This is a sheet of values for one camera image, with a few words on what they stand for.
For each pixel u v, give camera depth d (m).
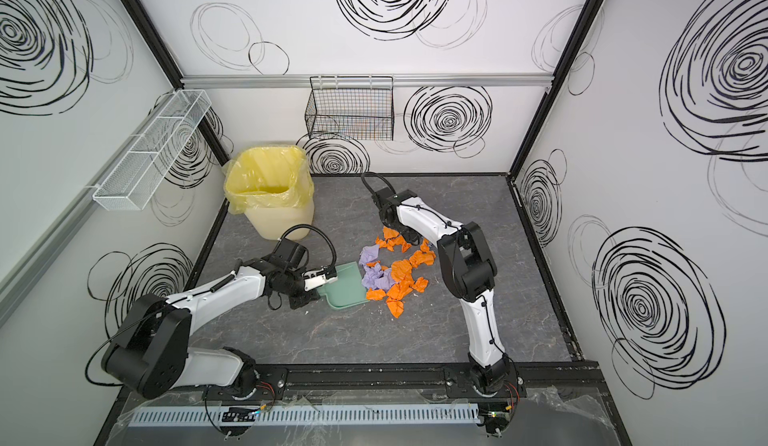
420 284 0.91
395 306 0.86
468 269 0.54
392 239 1.00
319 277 0.77
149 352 0.42
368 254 0.97
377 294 0.89
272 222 0.90
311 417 0.70
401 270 0.94
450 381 0.74
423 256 0.95
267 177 1.00
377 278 0.90
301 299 0.77
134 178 0.72
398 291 0.89
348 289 0.93
